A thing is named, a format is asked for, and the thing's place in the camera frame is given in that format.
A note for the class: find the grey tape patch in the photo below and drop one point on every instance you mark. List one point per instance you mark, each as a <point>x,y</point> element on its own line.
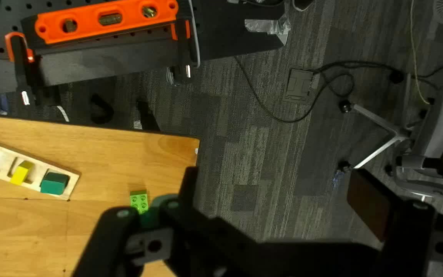
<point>268,26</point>

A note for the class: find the teal wooden block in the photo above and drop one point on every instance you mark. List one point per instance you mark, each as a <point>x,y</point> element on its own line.
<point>55,183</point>

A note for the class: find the orange spirit level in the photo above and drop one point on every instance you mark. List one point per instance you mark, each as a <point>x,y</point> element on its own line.
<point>88,26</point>

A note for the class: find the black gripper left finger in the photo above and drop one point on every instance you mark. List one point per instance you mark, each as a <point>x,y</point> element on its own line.
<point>190,185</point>

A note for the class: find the green toy brick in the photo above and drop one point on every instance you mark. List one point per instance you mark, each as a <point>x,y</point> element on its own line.
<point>139,202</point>

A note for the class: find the orange black clamp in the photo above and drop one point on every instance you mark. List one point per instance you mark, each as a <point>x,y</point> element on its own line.
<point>21,51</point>

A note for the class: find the grey floor outlet box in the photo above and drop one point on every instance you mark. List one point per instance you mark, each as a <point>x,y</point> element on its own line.
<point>301,85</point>

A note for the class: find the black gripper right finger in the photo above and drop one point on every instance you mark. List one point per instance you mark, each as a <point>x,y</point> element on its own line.
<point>368,205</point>

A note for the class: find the yellow wooden block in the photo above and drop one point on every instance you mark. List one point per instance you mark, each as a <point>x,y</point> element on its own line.
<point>21,174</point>

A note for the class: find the black tool cart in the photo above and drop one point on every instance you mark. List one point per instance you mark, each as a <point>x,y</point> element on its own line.
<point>104,63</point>

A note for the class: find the silver tripod legs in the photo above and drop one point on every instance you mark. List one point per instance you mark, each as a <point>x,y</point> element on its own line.
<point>381,123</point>

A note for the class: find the wooden shape sorter board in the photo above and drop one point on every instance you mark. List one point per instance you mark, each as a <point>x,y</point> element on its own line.
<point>31,171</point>

